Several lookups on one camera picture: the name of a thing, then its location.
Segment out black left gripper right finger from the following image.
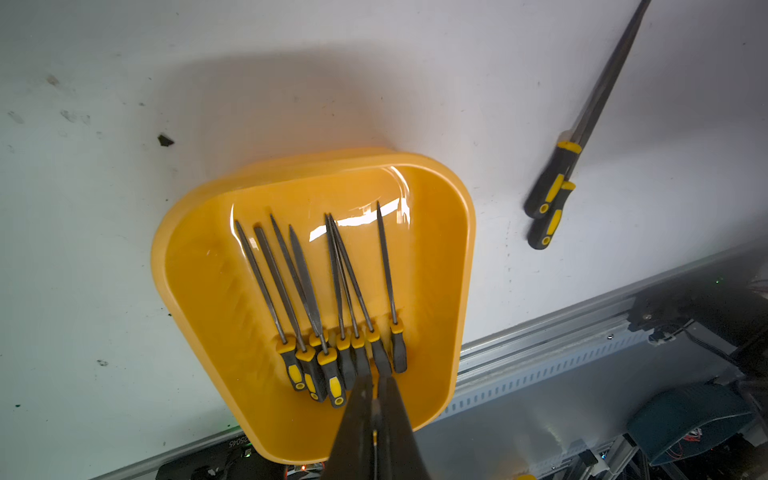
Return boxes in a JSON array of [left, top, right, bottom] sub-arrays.
[[376, 376, 431, 480]]

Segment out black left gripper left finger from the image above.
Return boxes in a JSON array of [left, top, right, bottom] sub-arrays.
[[321, 375, 375, 480]]

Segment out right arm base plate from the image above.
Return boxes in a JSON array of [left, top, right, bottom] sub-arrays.
[[627, 275, 767, 378]]

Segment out aluminium front rail frame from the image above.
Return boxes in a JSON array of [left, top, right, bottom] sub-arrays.
[[89, 236, 768, 480]]

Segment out yellow plastic storage tray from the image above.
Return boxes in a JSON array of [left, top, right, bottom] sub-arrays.
[[151, 148, 476, 464]]

